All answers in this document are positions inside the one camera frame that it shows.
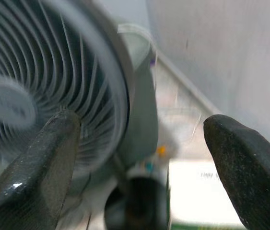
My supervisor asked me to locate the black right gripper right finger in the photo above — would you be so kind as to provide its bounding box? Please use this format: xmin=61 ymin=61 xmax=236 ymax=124
xmin=203 ymin=114 xmax=270 ymax=230

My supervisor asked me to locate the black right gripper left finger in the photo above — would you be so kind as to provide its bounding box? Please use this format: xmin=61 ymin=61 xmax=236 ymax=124
xmin=0 ymin=109 xmax=82 ymax=230

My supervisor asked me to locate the white printed box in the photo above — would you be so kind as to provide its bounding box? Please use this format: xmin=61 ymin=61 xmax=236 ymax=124
xmin=167 ymin=161 xmax=247 ymax=227

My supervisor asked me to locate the grey table fan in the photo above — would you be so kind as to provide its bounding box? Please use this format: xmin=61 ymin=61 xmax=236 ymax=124
xmin=0 ymin=0 xmax=161 ymax=216

